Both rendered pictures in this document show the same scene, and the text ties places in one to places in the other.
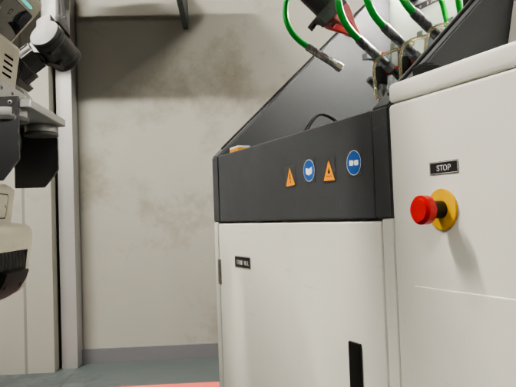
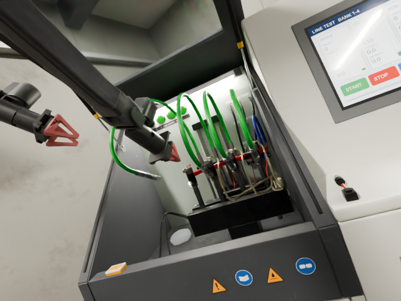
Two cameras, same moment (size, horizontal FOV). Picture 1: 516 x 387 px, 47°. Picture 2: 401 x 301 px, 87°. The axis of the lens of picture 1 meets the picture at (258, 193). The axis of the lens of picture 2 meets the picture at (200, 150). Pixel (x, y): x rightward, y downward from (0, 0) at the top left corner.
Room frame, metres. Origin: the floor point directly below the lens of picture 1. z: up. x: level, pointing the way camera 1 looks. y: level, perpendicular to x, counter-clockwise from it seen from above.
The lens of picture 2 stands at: (0.71, 0.26, 1.21)
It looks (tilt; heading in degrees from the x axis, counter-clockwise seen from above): 2 degrees down; 310
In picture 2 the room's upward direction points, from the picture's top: 21 degrees counter-clockwise
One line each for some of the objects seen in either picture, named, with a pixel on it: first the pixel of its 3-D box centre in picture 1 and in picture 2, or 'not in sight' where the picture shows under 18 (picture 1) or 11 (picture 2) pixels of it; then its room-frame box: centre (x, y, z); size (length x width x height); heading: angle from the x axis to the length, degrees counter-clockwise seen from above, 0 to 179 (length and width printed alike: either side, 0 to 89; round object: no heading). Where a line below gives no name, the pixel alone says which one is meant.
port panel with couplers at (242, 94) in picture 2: not in sight; (246, 123); (1.14, -0.61, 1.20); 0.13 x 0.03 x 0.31; 25
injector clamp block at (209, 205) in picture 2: not in sight; (241, 217); (1.14, -0.32, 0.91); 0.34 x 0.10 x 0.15; 25
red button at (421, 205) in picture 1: (430, 210); not in sight; (0.72, -0.21, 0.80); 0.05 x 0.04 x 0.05; 25
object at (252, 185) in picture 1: (286, 179); (198, 282); (1.15, -0.06, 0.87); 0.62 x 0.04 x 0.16; 25
